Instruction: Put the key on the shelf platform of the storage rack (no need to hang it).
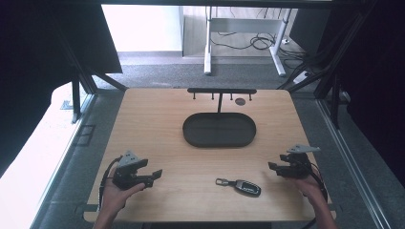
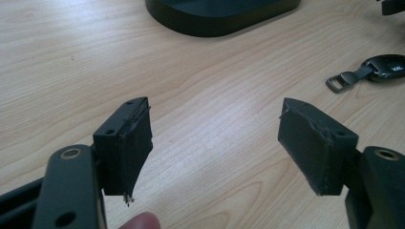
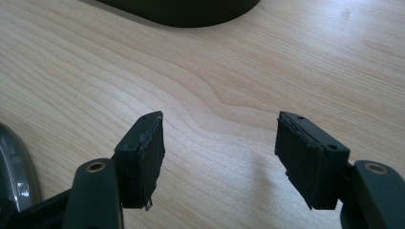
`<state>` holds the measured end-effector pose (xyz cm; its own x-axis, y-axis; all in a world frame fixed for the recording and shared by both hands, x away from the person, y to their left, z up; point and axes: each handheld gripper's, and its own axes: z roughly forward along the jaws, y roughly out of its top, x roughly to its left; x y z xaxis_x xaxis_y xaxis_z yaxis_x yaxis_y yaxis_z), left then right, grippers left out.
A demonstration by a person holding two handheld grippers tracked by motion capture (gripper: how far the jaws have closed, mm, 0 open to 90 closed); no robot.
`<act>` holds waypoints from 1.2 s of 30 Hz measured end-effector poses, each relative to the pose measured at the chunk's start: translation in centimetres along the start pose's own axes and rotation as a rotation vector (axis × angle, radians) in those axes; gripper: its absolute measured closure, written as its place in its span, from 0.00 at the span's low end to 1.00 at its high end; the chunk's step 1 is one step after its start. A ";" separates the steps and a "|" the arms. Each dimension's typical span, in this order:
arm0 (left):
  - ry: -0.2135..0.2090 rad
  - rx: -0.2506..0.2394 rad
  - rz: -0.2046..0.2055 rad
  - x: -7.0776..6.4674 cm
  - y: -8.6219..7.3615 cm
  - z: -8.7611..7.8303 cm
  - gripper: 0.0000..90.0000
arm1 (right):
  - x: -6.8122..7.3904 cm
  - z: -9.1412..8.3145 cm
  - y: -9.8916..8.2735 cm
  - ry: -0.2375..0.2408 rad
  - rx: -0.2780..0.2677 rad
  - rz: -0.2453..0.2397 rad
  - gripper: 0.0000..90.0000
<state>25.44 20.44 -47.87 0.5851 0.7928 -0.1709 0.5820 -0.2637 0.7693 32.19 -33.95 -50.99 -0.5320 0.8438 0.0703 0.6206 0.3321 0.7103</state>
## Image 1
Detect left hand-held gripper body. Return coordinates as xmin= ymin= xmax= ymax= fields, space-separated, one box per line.
xmin=112 ymin=150 xmax=149 ymax=192

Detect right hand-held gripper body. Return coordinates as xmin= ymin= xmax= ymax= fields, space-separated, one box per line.
xmin=279 ymin=143 xmax=321 ymax=179

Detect black car key with keyring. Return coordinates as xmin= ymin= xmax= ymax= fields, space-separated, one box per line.
xmin=215 ymin=177 xmax=263 ymax=198

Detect black key holder with tray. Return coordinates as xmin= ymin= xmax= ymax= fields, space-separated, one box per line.
xmin=181 ymin=87 xmax=258 ymax=149

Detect person's left hand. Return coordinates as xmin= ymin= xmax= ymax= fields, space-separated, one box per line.
xmin=99 ymin=173 xmax=146 ymax=220

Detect person's right hand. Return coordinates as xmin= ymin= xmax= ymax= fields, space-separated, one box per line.
xmin=287 ymin=173 xmax=327 ymax=204

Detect dark floor socket plate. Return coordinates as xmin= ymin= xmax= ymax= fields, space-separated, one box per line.
xmin=74 ymin=124 xmax=96 ymax=148

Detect white power strip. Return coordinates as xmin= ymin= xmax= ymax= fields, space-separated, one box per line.
xmin=292 ymin=70 xmax=311 ymax=85

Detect dark curtain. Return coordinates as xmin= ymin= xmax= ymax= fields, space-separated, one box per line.
xmin=0 ymin=0 xmax=124 ymax=178
xmin=288 ymin=0 xmax=405 ymax=189

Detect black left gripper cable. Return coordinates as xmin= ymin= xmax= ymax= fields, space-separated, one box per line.
xmin=97 ymin=155 xmax=124 ymax=212

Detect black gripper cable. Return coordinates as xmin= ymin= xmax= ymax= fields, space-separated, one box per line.
xmin=300 ymin=161 xmax=330 ymax=229
xmin=97 ymin=155 xmax=124 ymax=212

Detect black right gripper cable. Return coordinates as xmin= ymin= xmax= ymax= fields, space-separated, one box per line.
xmin=300 ymin=161 xmax=330 ymax=229

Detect aluminium rail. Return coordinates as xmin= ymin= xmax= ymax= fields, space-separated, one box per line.
xmin=315 ymin=97 xmax=394 ymax=229

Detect black metal frame strut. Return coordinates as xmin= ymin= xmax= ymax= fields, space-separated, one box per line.
xmin=276 ymin=0 xmax=378 ymax=130
xmin=55 ymin=30 xmax=129 ymax=125

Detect black floor cables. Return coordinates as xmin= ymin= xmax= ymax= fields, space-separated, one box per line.
xmin=209 ymin=30 xmax=308 ymax=62

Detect white desk frame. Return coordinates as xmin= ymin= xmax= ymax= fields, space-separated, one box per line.
xmin=203 ymin=5 xmax=293 ymax=77

